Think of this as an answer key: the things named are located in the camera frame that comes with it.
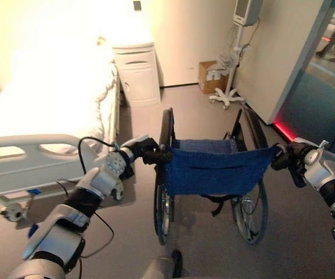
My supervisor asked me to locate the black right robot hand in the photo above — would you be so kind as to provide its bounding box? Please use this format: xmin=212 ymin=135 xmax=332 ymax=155
xmin=271 ymin=137 xmax=313 ymax=188

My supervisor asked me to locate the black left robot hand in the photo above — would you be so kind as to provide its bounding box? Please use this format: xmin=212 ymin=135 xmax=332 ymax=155
xmin=121 ymin=134 xmax=173 ymax=166

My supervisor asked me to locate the blue fabric wheelchair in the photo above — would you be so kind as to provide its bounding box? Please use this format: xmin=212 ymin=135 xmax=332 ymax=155
xmin=153 ymin=106 xmax=282 ymax=246

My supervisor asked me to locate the white bed blanket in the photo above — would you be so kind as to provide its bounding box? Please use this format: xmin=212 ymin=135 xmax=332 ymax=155
xmin=93 ymin=62 xmax=118 ymax=146

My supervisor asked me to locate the white hospital bed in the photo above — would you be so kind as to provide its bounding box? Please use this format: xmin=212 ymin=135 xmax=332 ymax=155
xmin=0 ymin=36 xmax=121 ymax=223

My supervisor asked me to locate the white bedside cabinet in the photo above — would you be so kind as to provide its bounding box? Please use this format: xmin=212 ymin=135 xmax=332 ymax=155
xmin=111 ymin=42 xmax=161 ymax=108

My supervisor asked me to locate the glass sliding door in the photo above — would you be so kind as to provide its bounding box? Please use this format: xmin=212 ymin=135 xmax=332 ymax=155
xmin=267 ymin=0 xmax=335 ymax=143

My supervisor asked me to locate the cardboard box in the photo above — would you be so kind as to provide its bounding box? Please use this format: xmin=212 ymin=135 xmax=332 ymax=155
xmin=199 ymin=60 xmax=229 ymax=94

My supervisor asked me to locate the white rolling monitor stand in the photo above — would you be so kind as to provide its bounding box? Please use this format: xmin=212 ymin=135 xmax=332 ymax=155
xmin=208 ymin=24 xmax=247 ymax=110

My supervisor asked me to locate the silver robot leg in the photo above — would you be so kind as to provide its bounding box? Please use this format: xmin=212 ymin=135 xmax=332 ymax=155
xmin=142 ymin=249 xmax=183 ymax=279

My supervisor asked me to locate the patient monitor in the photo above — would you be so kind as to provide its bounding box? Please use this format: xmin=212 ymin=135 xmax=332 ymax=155
xmin=232 ymin=0 xmax=264 ymax=27

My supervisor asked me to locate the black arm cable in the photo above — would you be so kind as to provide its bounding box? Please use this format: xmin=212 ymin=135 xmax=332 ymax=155
xmin=78 ymin=136 xmax=118 ymax=175

